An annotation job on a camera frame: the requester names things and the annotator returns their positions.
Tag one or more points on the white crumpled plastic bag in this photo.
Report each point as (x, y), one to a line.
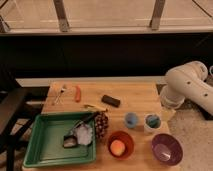
(84, 134)

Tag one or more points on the black side table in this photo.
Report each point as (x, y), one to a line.
(14, 106)

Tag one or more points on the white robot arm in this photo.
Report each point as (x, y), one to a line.
(187, 82)

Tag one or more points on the orange carrot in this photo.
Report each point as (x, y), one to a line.
(78, 94)

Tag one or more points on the white cup with teal object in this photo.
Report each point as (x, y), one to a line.
(152, 123)

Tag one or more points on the yellow banana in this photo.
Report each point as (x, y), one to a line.
(97, 108)

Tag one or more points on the orange bowl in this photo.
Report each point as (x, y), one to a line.
(126, 139)

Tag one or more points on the black rectangular block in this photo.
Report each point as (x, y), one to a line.
(110, 100)

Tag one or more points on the blue cup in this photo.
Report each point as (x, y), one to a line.
(131, 120)

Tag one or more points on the dark grape bunch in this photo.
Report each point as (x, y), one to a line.
(101, 125)

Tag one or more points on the black measuring scoop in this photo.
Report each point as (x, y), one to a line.
(70, 139)

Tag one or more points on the green plastic tray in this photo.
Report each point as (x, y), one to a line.
(45, 146)

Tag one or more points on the yellow peach fruit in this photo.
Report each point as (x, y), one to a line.
(117, 147)

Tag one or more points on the purple bowl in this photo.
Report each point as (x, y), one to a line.
(167, 149)

